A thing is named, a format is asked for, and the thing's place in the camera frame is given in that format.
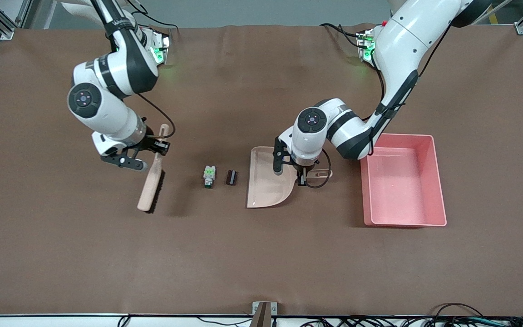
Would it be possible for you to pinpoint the metal table edge bracket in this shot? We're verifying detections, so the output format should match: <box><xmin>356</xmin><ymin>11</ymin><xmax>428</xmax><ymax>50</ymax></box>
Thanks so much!
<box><xmin>252</xmin><ymin>301</ymin><xmax>278</xmax><ymax>327</ymax></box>

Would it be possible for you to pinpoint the black left base cable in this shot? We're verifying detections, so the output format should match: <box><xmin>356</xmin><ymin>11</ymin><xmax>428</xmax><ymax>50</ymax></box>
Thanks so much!
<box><xmin>320</xmin><ymin>23</ymin><xmax>363</xmax><ymax>49</ymax></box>

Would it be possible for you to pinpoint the pink plastic bin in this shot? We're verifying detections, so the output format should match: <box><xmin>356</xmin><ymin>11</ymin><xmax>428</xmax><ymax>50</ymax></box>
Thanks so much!
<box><xmin>360</xmin><ymin>134</ymin><xmax>447</xmax><ymax>227</ymax></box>

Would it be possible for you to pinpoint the brown table mat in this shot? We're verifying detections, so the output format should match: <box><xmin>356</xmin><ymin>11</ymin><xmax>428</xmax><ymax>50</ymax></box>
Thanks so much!
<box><xmin>0</xmin><ymin>24</ymin><xmax>523</xmax><ymax>317</ymax></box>

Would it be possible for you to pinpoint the beige brush with black bristles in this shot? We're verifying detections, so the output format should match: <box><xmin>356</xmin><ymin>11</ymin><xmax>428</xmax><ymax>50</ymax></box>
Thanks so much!
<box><xmin>137</xmin><ymin>124</ymin><xmax>170</xmax><ymax>213</ymax></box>

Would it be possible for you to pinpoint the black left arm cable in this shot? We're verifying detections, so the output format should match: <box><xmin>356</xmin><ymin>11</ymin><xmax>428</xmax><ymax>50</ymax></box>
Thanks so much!
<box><xmin>306</xmin><ymin>43</ymin><xmax>419</xmax><ymax>189</ymax></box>

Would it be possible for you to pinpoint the bundle of black cables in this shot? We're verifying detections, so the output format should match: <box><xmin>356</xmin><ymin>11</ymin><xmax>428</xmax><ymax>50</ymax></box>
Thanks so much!
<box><xmin>298</xmin><ymin>303</ymin><xmax>523</xmax><ymax>327</ymax></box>

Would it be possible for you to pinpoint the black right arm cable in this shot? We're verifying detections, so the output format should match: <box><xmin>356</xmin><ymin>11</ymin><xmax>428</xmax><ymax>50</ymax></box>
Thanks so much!
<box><xmin>137</xmin><ymin>93</ymin><xmax>176</xmax><ymax>139</ymax></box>

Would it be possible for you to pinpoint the black base cable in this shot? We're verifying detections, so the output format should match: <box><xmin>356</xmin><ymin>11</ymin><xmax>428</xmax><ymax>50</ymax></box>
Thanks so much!
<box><xmin>320</xmin><ymin>23</ymin><xmax>363</xmax><ymax>49</ymax></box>
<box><xmin>128</xmin><ymin>0</ymin><xmax>179</xmax><ymax>31</ymax></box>

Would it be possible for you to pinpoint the beige plastic dustpan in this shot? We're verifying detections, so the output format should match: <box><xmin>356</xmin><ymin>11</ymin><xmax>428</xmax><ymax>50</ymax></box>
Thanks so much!
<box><xmin>247</xmin><ymin>146</ymin><xmax>333</xmax><ymax>208</ymax></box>

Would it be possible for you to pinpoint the black right base cable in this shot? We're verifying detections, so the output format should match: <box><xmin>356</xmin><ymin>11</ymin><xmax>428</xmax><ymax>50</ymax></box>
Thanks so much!
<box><xmin>128</xmin><ymin>0</ymin><xmax>179</xmax><ymax>31</ymax></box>

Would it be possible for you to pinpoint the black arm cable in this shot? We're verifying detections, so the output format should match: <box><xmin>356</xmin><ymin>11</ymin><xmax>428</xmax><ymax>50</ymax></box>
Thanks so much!
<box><xmin>137</xmin><ymin>93</ymin><xmax>176</xmax><ymax>139</ymax></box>
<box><xmin>306</xmin><ymin>43</ymin><xmax>419</xmax><ymax>189</ymax></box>

